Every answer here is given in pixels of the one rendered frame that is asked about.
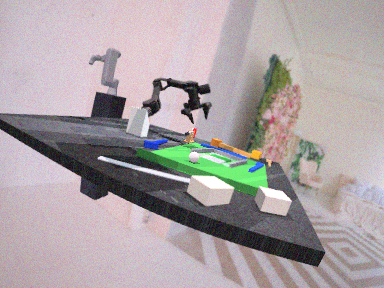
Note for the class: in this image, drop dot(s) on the yellow rectangular block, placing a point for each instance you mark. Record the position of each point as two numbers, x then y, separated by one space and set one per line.
256 154

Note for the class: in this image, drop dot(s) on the bright green flat mat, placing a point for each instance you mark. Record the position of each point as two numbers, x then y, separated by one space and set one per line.
239 173

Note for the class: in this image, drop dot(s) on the white flat bar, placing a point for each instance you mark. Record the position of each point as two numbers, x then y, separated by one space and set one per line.
141 168

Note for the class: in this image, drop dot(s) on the white golf ball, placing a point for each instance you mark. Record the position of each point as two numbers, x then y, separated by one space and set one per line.
194 157

